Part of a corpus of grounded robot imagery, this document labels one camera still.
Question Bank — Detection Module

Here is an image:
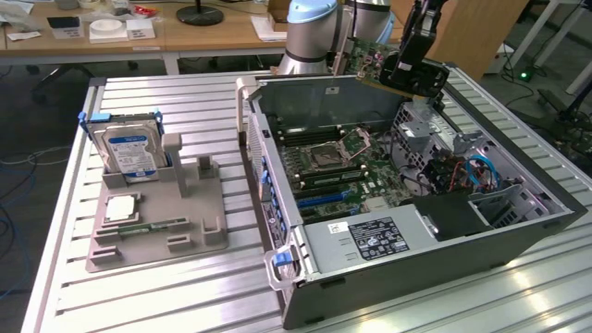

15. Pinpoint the perforated metal drive cage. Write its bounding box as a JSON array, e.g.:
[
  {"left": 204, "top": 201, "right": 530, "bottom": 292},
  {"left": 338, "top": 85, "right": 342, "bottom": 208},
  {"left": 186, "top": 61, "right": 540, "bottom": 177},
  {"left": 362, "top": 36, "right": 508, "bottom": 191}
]
[{"left": 392, "top": 100, "right": 460, "bottom": 167}]

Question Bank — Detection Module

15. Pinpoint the white box with round dish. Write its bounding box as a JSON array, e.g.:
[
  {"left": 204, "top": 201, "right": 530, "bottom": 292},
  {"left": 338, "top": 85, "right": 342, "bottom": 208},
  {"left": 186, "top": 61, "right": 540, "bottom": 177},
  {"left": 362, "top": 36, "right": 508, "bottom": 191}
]
[{"left": 88, "top": 19, "right": 130, "bottom": 44}]

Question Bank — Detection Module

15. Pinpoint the grey parts rack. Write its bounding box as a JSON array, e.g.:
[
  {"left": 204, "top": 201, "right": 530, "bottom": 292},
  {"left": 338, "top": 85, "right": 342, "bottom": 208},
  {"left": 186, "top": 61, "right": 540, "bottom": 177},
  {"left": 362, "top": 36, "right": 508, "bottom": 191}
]
[{"left": 85, "top": 131, "right": 230, "bottom": 273}]

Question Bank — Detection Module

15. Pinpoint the green RAM stick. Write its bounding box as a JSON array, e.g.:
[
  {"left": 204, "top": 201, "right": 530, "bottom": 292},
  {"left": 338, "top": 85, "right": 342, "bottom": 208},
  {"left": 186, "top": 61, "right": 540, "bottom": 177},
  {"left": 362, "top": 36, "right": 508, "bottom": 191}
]
[{"left": 114, "top": 219, "right": 186, "bottom": 236}]

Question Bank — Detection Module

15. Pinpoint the silver CPU chip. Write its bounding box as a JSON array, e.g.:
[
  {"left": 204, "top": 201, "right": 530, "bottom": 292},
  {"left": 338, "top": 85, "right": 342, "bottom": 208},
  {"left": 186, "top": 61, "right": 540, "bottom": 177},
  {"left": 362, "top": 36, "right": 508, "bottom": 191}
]
[{"left": 104, "top": 197, "right": 137, "bottom": 221}]

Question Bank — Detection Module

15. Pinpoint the black expansion slot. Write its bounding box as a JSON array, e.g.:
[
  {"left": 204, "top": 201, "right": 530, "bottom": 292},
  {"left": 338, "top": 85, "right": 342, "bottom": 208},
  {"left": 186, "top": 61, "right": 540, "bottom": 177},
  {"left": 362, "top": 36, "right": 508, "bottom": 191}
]
[{"left": 294, "top": 187, "right": 342, "bottom": 203}]

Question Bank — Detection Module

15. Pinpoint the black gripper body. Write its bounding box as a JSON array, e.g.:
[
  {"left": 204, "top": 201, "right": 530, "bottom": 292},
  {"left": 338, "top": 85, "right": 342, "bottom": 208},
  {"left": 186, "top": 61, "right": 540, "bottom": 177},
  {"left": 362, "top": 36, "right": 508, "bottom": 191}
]
[{"left": 406, "top": 0, "right": 452, "bottom": 35}]

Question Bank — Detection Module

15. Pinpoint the silver socket cover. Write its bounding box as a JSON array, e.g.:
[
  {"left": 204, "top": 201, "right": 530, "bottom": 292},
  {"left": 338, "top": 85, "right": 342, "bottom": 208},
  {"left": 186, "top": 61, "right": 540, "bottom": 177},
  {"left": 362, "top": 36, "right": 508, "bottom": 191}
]
[{"left": 340, "top": 126, "right": 374, "bottom": 160}]

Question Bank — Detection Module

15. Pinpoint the black power wire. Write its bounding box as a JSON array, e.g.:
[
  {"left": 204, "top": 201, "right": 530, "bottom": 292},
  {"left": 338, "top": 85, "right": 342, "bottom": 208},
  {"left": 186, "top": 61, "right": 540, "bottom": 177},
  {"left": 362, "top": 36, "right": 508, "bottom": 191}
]
[{"left": 389, "top": 131, "right": 429, "bottom": 199}]

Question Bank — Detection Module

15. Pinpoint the black and white box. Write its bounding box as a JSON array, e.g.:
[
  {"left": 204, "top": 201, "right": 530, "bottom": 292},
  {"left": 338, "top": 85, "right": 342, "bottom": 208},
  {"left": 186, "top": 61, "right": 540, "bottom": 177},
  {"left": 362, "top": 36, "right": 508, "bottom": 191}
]
[{"left": 45, "top": 16, "right": 86, "bottom": 40}]

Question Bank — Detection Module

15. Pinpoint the red packet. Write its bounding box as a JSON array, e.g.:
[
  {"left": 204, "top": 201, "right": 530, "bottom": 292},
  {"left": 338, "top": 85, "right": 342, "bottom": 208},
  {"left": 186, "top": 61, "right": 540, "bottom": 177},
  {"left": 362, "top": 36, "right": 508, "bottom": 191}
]
[{"left": 132, "top": 3, "right": 157, "bottom": 19}]

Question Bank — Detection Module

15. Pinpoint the open cardboard box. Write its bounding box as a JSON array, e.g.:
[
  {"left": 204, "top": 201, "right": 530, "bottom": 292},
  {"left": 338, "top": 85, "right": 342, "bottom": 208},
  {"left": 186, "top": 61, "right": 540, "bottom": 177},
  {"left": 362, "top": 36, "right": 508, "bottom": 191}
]
[{"left": 266, "top": 0, "right": 293, "bottom": 24}]

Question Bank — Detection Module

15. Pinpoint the stack of white papers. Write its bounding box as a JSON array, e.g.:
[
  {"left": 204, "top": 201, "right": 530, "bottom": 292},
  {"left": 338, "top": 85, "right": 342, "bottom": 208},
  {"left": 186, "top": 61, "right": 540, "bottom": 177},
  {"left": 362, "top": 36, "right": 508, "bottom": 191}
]
[{"left": 249, "top": 15, "right": 288, "bottom": 43}]

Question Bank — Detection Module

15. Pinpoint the white desk frame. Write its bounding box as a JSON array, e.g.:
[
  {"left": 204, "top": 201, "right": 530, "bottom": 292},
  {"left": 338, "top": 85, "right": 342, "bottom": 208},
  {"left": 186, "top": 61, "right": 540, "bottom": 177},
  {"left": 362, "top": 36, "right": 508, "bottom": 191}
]
[{"left": 505, "top": 0, "right": 592, "bottom": 95}]

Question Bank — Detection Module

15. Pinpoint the CPU socket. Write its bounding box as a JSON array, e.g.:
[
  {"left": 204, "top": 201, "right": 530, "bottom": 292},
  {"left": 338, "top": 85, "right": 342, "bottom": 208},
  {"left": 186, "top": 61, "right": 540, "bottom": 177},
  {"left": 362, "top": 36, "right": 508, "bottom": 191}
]
[{"left": 306, "top": 142, "right": 346, "bottom": 168}]

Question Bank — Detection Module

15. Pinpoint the wooden desk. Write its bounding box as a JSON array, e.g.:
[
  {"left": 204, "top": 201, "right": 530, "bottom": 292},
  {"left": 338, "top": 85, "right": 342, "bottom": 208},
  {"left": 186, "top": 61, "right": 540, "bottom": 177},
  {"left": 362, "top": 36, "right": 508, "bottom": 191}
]
[{"left": 0, "top": 0, "right": 417, "bottom": 76}]

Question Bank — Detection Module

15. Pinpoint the open black PC case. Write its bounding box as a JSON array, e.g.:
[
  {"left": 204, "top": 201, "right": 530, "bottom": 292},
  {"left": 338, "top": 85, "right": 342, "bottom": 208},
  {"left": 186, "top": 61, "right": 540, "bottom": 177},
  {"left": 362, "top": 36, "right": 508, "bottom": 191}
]
[{"left": 234, "top": 62, "right": 589, "bottom": 330}]

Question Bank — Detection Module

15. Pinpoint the green graphics card black fan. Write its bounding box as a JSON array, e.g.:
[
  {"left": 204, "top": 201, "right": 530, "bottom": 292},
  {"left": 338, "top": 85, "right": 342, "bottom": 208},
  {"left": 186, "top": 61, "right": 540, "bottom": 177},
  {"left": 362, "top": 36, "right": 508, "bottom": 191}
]
[{"left": 328, "top": 36, "right": 450, "bottom": 101}]

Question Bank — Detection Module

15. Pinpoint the black round lamp base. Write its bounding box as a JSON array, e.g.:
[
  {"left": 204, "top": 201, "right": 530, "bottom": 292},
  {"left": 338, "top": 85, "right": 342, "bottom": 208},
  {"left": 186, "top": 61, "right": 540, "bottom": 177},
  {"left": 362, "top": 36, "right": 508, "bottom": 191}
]
[{"left": 174, "top": 0, "right": 225, "bottom": 26}]

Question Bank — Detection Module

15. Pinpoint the wooden cabinet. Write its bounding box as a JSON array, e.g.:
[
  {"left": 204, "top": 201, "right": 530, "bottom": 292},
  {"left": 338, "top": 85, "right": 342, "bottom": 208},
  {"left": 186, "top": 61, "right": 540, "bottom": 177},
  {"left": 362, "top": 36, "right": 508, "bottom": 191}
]
[{"left": 406, "top": 0, "right": 530, "bottom": 79}]

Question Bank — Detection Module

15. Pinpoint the hard disk in blue carrier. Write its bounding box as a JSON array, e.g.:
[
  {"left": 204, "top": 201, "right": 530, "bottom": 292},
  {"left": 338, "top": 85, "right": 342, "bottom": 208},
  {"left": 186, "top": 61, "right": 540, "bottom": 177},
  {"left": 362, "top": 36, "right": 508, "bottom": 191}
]
[{"left": 78, "top": 109, "right": 168, "bottom": 184}]

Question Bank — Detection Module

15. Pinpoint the blue data wire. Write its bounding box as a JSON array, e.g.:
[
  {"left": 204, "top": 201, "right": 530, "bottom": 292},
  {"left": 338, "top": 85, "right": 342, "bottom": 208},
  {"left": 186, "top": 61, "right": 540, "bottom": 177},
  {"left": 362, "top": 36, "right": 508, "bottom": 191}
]
[{"left": 464, "top": 155, "right": 501, "bottom": 189}]

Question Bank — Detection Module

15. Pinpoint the plain white box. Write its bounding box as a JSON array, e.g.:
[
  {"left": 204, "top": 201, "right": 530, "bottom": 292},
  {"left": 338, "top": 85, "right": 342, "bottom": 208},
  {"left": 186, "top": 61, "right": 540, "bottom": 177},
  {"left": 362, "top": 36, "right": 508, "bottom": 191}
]
[{"left": 125, "top": 18, "right": 156, "bottom": 41}]

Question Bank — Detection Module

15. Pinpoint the metal disk bay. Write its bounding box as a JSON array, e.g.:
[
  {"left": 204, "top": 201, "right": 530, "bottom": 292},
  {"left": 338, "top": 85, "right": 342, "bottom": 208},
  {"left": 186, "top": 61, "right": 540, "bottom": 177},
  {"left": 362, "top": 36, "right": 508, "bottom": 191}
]
[{"left": 466, "top": 182, "right": 557, "bottom": 230}]

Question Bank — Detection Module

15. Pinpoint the grey power supply unit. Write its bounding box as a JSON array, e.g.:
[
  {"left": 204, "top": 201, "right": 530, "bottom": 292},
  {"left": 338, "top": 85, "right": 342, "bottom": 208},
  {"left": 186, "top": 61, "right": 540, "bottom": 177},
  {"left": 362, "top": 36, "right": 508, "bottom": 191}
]
[{"left": 300, "top": 204, "right": 438, "bottom": 275}]

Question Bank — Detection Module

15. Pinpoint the installed RAM stick with label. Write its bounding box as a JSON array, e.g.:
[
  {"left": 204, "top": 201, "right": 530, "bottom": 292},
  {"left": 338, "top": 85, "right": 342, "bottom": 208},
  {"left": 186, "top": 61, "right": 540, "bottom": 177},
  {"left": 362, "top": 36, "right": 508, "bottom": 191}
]
[{"left": 300, "top": 169, "right": 366, "bottom": 191}]

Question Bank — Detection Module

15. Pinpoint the silver chipset heat sink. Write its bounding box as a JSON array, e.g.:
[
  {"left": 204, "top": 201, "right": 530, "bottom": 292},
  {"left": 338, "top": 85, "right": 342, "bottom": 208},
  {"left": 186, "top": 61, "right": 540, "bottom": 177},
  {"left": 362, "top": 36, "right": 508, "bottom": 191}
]
[{"left": 364, "top": 199, "right": 394, "bottom": 213}]

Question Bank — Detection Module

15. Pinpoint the blue expansion slot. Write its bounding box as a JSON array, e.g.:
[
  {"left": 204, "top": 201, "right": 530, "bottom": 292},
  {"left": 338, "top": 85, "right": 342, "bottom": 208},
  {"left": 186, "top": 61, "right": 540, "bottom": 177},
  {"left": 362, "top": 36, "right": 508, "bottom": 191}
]
[{"left": 294, "top": 193, "right": 352, "bottom": 208}]

